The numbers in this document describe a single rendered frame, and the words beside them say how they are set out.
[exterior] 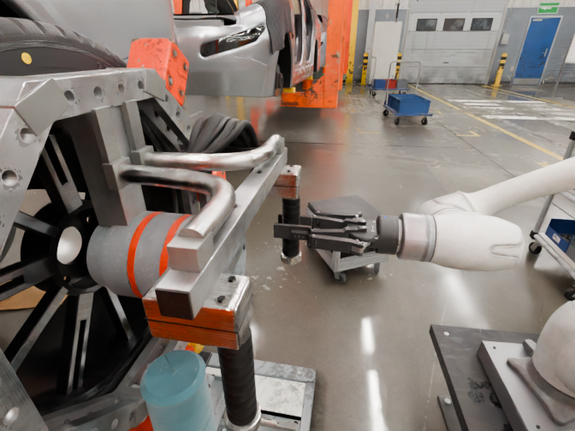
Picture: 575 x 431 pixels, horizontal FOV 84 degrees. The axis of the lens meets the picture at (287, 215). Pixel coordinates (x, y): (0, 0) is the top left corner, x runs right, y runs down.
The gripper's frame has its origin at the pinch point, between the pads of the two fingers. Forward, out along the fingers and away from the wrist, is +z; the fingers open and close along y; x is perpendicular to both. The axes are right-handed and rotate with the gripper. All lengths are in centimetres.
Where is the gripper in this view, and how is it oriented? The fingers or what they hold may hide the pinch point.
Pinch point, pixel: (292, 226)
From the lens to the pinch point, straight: 64.7
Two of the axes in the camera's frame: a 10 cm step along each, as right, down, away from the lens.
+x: 0.0, -8.9, -4.6
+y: 1.8, -4.5, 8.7
